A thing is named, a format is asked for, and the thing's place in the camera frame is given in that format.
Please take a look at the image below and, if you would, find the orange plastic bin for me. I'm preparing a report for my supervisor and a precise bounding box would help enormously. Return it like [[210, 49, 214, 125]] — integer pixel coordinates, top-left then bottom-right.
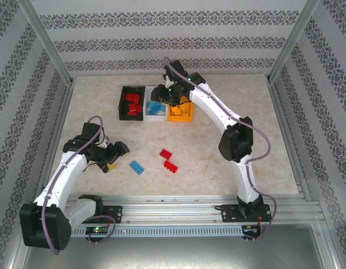
[[167, 95, 195, 123]]

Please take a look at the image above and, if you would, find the white plastic bin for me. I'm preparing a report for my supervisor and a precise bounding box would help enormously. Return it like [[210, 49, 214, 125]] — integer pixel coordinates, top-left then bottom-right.
[[143, 86, 170, 122]]

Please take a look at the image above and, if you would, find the black plastic bin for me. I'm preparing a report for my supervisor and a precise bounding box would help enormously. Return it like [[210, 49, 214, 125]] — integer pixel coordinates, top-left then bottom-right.
[[118, 86, 147, 122]]

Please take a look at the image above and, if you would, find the circuit board with green light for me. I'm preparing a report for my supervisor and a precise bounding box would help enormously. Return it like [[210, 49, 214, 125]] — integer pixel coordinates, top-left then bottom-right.
[[86, 226, 110, 235]]

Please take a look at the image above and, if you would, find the grey metal panel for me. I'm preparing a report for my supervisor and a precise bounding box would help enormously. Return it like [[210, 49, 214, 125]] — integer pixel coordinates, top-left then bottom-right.
[[21, 234, 338, 269]]

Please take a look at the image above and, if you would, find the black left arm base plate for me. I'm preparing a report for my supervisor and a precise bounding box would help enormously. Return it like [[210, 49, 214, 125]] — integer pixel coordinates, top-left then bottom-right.
[[101, 206, 123, 224]]

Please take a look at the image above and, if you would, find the aluminium side rail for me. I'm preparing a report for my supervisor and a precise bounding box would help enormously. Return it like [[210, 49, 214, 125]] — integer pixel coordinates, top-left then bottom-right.
[[267, 80, 314, 202], [32, 83, 76, 204]]

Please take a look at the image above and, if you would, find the aluminium mounting rail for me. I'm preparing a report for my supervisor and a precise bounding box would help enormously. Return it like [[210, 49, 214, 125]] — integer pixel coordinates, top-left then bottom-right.
[[21, 195, 322, 225]]

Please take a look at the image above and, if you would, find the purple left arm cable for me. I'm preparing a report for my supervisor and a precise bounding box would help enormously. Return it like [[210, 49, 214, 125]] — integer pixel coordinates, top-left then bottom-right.
[[41, 115, 116, 256]]

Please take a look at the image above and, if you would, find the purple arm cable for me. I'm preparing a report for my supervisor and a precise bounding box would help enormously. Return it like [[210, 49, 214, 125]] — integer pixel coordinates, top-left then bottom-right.
[[163, 57, 277, 241], [41, 115, 116, 256]]

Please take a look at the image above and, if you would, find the grey slotted cable duct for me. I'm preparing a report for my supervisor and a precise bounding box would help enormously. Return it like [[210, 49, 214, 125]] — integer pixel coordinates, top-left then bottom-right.
[[69, 226, 244, 238]]

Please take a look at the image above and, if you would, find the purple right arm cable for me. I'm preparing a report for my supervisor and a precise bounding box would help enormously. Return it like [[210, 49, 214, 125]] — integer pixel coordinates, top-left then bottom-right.
[[163, 57, 277, 241]]

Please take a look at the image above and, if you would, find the aluminium frame post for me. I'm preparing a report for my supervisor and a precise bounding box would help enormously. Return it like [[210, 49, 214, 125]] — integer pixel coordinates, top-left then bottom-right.
[[17, 0, 76, 86], [266, 0, 321, 84]]

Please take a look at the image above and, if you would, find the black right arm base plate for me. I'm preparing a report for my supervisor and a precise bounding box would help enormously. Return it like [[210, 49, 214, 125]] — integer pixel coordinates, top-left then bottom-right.
[[221, 203, 273, 224]]

